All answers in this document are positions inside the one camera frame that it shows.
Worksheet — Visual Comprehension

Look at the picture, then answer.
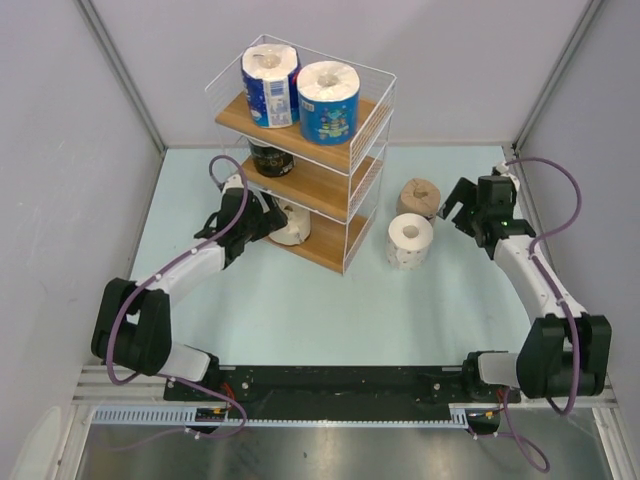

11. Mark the beige paper roll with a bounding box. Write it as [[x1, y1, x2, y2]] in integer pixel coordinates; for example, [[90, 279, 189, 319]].
[[268, 199, 311, 246]]

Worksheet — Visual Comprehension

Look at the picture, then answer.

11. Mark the black paper roll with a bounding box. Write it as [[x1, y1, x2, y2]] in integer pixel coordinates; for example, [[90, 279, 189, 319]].
[[248, 139, 295, 178]]

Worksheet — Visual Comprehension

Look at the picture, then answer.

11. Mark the light blue paper roll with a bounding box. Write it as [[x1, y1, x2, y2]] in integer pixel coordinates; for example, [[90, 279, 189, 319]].
[[297, 61, 361, 146]]

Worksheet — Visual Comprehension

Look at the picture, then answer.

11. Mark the dark blue paper roll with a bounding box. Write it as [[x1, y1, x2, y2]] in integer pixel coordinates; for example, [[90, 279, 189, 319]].
[[241, 43, 301, 129]]

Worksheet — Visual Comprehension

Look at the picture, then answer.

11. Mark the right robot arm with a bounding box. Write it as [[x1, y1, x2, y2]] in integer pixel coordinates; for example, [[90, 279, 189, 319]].
[[438, 175, 612, 401]]

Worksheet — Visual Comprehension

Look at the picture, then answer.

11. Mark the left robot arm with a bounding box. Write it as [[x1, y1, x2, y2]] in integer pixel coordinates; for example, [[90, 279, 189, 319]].
[[91, 187, 288, 400]]

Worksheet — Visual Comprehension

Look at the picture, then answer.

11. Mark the brown wrapped paper roll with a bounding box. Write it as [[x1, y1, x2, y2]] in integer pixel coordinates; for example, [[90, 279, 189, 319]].
[[396, 178, 441, 225]]

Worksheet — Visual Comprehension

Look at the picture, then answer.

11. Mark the white dotted paper roll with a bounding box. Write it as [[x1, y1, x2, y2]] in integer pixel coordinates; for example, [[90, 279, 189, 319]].
[[386, 213, 434, 270]]

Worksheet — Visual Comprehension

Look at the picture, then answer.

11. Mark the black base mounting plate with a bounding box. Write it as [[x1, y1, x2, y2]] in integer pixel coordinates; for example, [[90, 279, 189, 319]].
[[163, 364, 522, 422]]

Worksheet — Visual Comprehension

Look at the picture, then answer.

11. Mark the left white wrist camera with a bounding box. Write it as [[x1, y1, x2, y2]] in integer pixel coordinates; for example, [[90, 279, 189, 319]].
[[222, 174, 245, 194]]

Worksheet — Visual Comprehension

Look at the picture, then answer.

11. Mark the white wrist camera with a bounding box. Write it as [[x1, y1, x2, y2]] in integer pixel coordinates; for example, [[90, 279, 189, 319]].
[[492, 161, 520, 192], [222, 174, 245, 194]]

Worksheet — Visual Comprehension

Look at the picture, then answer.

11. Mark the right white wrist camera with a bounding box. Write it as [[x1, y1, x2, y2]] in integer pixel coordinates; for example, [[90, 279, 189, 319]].
[[492, 161, 520, 192]]

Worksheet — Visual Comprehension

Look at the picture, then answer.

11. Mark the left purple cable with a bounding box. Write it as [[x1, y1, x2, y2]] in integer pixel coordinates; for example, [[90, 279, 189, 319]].
[[102, 154, 250, 441]]

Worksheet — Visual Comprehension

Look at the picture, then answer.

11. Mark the white wire wooden shelf rack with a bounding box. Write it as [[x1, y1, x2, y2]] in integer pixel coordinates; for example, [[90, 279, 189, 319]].
[[205, 57, 397, 274]]

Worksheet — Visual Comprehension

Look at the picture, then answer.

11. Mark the grey slotted cable duct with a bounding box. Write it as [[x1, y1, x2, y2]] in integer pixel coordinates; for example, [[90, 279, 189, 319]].
[[92, 405, 501, 428]]

